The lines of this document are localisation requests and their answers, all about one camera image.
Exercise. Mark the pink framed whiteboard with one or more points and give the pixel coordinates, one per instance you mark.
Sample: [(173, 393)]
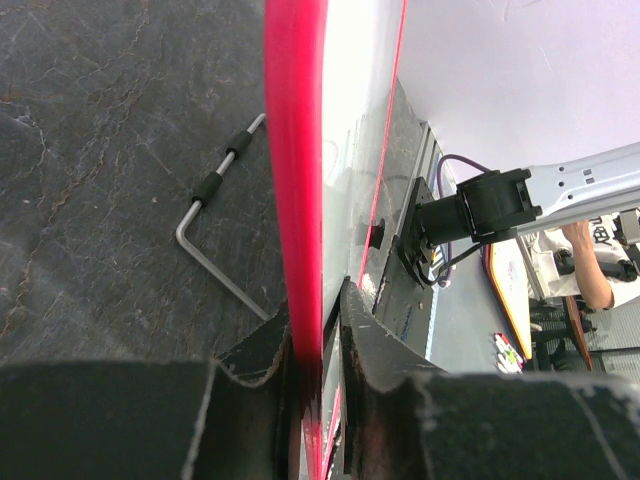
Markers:
[(329, 74)]

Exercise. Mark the yellow framed whiteboard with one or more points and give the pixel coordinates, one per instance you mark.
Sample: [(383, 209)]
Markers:
[(507, 275)]

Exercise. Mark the metal whiteboard stand rod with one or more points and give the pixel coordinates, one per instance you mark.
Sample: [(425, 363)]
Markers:
[(206, 194)]

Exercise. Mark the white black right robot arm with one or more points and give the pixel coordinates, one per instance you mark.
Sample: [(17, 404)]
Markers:
[(495, 206)]

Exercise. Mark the black whiteboard foot clip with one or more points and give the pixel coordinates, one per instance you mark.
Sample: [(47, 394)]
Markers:
[(377, 234)]

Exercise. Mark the person in white shirt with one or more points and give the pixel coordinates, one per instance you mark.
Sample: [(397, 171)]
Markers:
[(588, 259)]

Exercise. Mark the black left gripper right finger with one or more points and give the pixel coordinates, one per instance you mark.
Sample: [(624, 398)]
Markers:
[(404, 418)]

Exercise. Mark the markers in tray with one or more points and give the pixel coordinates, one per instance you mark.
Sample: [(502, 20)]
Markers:
[(508, 360)]

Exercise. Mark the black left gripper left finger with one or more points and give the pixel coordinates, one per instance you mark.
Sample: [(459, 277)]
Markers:
[(235, 417)]

